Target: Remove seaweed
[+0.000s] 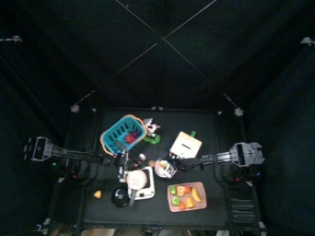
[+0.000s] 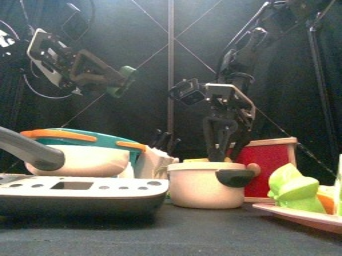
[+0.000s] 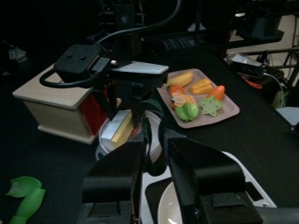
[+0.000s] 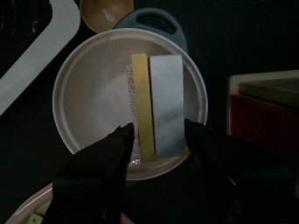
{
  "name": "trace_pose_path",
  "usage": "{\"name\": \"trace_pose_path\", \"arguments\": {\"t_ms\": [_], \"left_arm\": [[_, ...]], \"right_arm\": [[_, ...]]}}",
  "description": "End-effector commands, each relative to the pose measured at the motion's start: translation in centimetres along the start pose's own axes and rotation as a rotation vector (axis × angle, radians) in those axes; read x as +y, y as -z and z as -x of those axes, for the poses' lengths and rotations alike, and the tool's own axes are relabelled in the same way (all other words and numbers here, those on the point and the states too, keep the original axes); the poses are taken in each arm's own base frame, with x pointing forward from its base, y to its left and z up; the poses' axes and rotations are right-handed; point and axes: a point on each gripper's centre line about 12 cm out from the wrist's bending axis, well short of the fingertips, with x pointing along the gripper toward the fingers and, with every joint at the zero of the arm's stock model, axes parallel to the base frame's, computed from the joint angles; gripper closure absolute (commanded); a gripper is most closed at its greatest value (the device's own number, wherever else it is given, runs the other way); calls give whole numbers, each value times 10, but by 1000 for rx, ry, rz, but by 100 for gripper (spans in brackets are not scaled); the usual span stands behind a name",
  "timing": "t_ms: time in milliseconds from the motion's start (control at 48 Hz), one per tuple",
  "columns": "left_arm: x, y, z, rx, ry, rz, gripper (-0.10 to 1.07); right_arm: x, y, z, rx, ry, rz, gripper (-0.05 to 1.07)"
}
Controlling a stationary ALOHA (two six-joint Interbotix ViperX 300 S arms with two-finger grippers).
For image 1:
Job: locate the pink tray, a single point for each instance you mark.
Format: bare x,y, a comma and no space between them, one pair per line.
200,206

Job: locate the red toy tomato slice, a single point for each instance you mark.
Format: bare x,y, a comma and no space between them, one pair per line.
187,189

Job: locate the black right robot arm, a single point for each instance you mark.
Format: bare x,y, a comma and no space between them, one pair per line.
238,153

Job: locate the black round pan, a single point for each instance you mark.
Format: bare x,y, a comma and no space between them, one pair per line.
119,197

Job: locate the small toy figure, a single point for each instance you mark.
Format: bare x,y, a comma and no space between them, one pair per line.
151,125

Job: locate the black frame post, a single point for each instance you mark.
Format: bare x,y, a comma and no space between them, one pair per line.
159,61

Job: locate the small green toy piece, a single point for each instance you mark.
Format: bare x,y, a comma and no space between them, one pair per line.
192,133

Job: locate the green toy vegetable bunch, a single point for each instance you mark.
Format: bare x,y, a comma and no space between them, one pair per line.
152,140

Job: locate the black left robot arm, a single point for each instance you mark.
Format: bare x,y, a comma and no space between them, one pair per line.
62,152

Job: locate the orange toy toast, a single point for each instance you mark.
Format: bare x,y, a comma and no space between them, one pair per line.
180,190

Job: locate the small red toy piece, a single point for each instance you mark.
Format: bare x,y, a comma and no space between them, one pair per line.
182,206

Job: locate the white grey toy stove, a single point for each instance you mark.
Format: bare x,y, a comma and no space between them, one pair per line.
147,192

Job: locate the teal basket with orange rim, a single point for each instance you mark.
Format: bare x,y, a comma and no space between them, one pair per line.
120,135

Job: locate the white printed label sticker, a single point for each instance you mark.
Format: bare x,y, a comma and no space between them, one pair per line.
242,208

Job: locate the red toy in basket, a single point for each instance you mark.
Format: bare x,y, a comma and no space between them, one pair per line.
131,138

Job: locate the small brown toy piece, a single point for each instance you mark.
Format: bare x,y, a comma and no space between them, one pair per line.
151,163

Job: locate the yellow toy banana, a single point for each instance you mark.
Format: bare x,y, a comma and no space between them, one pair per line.
196,195

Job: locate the yellow orange toy wedge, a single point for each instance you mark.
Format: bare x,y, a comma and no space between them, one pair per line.
98,194

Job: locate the orange toy food piece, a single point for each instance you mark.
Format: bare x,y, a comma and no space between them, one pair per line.
190,202

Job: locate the beige toy egg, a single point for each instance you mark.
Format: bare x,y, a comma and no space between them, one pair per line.
142,157

